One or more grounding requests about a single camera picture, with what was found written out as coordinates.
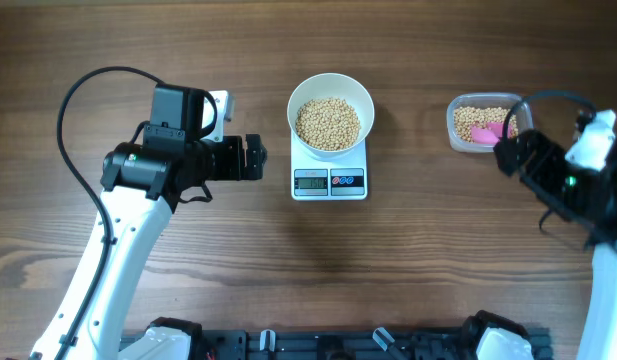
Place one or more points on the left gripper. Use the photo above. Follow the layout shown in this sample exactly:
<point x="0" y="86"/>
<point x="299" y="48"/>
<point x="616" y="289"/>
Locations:
<point x="235" y="168"/>

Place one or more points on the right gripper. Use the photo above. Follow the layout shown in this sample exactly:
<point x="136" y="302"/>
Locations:
<point x="550" y="155"/>

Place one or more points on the pink plastic scoop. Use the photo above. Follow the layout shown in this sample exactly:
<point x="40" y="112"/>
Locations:
<point x="490" y="135"/>

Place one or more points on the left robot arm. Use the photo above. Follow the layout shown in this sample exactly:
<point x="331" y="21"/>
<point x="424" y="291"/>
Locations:
<point x="182" y="146"/>

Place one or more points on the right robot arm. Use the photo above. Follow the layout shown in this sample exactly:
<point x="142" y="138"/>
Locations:
<point x="599" y="337"/>

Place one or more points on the white digital kitchen scale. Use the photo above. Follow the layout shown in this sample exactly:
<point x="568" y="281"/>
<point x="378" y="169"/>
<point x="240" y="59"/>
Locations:
<point x="339" y="178"/>

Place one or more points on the soybeans in bowl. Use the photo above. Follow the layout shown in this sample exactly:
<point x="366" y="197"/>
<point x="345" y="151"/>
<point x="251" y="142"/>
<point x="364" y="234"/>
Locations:
<point x="328" y="124"/>

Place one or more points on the white bowl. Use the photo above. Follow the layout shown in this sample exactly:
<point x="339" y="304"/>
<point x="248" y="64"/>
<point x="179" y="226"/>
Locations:
<point x="335" y="85"/>

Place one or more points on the clear plastic container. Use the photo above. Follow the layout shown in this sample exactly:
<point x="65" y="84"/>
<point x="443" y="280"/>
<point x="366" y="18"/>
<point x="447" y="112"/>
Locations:
<point x="479" y="100"/>

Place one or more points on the pile of soybeans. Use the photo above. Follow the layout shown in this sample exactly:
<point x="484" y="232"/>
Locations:
<point x="466" y="117"/>

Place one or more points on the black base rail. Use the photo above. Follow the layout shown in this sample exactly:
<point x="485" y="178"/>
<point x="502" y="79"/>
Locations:
<point x="481" y="336"/>

